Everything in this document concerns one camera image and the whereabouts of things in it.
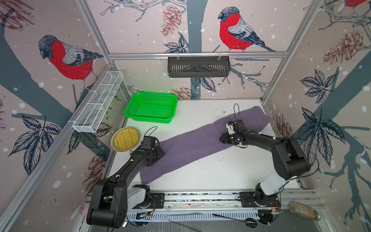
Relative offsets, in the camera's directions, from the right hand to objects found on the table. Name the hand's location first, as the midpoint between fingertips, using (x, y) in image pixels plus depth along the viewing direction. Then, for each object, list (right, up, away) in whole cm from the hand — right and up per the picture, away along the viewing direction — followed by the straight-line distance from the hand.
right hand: (224, 138), depth 97 cm
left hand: (-41, -7, -8) cm, 42 cm away
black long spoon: (+5, -34, -30) cm, 46 cm away
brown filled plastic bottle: (+27, -27, -29) cm, 49 cm away
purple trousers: (-26, -5, +1) cm, 27 cm away
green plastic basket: (-53, +22, +20) cm, 61 cm away
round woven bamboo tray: (-69, 0, +1) cm, 69 cm away
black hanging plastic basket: (-17, +52, +7) cm, 55 cm away
